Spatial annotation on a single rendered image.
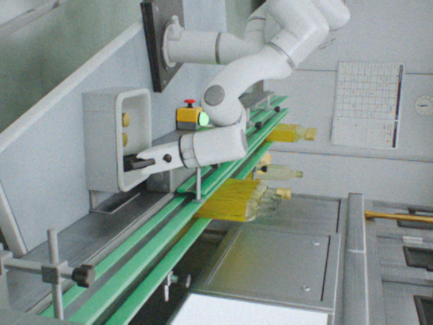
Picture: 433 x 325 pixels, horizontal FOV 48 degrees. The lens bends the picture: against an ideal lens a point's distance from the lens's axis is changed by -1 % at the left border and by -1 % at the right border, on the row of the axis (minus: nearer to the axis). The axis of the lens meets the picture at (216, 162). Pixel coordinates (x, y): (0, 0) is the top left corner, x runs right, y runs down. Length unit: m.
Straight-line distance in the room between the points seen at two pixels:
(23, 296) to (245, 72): 0.59
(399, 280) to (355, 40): 5.90
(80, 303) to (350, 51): 6.53
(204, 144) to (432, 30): 6.31
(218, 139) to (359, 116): 6.21
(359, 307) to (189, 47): 0.84
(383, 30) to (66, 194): 6.35
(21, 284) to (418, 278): 0.99
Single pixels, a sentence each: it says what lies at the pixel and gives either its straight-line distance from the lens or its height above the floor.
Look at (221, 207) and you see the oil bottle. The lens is 1.35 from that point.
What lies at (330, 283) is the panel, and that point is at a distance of 1.26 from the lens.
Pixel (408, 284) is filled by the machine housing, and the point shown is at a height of 1.50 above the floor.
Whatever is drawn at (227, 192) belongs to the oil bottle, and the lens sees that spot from 1.40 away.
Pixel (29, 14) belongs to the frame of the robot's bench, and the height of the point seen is 0.20.
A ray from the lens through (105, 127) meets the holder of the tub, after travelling 1.10.
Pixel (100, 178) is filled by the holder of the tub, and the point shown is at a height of 0.79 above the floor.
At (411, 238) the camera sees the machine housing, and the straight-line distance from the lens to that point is 1.72.
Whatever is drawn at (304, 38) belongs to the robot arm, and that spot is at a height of 1.21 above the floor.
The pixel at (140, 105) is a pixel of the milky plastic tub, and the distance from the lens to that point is 1.23.
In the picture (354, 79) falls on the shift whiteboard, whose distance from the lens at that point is 7.14.
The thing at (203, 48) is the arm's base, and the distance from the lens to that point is 1.45.
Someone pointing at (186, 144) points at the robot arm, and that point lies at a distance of 1.05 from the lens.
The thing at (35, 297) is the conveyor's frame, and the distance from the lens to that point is 0.84.
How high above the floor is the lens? 1.32
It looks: 15 degrees down
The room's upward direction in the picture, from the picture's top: 95 degrees clockwise
